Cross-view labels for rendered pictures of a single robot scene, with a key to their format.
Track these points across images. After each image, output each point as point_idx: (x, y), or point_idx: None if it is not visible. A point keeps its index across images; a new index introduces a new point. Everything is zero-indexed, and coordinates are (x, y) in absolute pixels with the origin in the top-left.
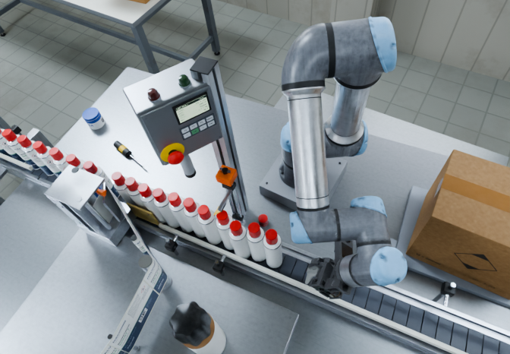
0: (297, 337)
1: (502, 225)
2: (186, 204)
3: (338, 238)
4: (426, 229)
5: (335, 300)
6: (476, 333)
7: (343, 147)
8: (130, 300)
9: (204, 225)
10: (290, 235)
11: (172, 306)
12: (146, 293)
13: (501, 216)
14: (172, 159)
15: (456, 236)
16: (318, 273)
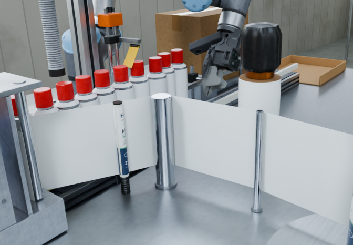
0: None
1: (217, 11)
2: (104, 71)
3: None
4: (201, 36)
5: (234, 93)
6: None
7: (116, 30)
8: (179, 214)
9: (132, 88)
10: None
11: (204, 179)
12: (197, 129)
13: (210, 11)
14: None
15: (214, 27)
16: (217, 61)
